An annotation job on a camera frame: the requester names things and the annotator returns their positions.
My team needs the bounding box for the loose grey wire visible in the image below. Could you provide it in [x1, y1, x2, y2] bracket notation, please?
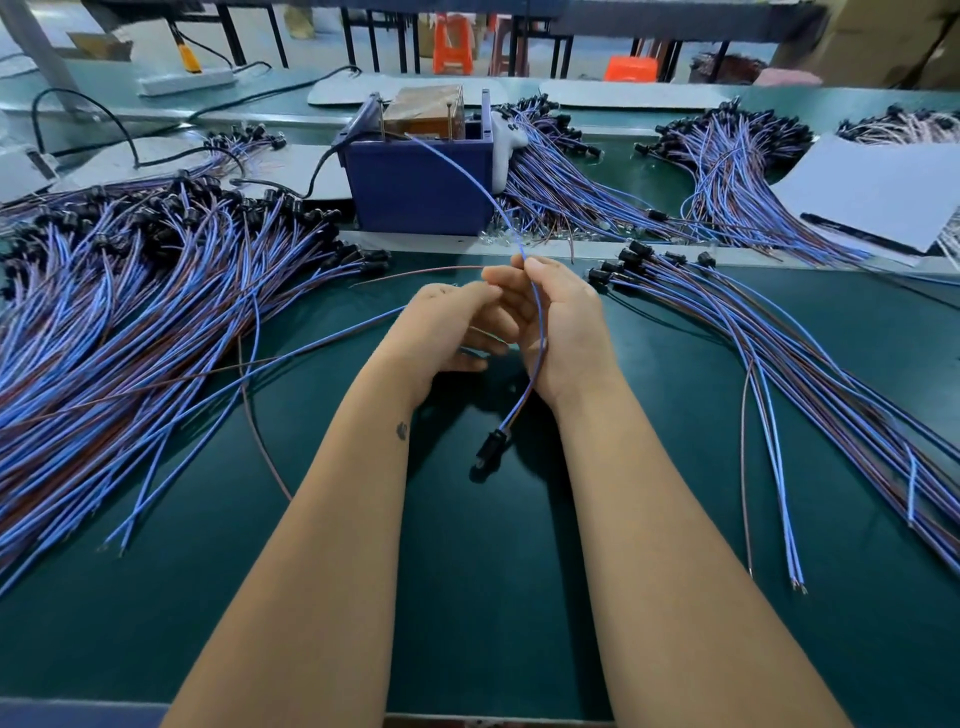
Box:
[237, 375, 294, 504]

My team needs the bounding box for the person's right hand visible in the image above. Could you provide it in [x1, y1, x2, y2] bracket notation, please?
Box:
[480, 255, 620, 425]

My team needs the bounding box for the white paper sheet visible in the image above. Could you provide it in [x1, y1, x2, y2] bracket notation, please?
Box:
[772, 135, 960, 257]

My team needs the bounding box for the stack of large cardboard boxes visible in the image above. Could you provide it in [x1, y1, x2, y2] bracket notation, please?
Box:
[795, 0, 960, 89]

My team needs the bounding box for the person's left hand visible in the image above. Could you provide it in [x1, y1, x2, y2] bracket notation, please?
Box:
[367, 280, 521, 410]

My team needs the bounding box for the white flat mat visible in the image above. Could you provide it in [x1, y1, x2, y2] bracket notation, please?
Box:
[307, 72, 539, 107]
[52, 138, 354, 203]
[540, 78, 737, 111]

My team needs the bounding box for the person's right forearm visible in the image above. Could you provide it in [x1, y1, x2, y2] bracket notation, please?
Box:
[555, 397, 854, 728]

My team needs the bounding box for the grey metal pole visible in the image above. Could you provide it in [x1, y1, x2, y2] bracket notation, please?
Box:
[0, 0, 84, 92]

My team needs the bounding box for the white plastic device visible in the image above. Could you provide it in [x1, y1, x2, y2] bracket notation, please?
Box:
[0, 142, 59, 204]

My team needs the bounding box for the white power strip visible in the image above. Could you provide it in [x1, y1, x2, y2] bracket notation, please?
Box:
[138, 64, 242, 98]

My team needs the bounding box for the long grey workbench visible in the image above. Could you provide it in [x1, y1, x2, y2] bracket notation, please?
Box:
[82, 0, 827, 77]

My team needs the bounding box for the person's left forearm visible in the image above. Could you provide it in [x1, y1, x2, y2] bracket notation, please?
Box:
[162, 382, 452, 728]

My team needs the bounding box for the black pen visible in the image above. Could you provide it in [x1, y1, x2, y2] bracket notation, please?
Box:
[799, 211, 924, 257]

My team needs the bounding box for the pink plastic stool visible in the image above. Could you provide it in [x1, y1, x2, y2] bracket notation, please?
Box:
[753, 67, 824, 87]

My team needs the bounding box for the black power cable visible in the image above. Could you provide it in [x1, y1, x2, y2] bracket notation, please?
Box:
[30, 63, 362, 170]

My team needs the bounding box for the brown cardboard block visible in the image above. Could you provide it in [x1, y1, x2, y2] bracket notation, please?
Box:
[382, 84, 467, 141]

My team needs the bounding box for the blue brown plug cable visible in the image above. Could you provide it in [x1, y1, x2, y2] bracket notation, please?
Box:
[405, 132, 551, 485]

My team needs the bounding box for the pile of wired lamps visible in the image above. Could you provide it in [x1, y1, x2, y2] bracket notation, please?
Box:
[588, 240, 960, 594]
[0, 168, 407, 594]

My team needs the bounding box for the open cardboard box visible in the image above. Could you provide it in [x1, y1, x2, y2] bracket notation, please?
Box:
[67, 33, 134, 62]

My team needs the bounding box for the blue plastic tester box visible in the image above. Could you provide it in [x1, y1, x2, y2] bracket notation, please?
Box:
[337, 90, 500, 236]

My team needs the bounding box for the orange plastic stool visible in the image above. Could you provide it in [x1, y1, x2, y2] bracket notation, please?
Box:
[604, 55, 662, 83]
[433, 12, 476, 75]

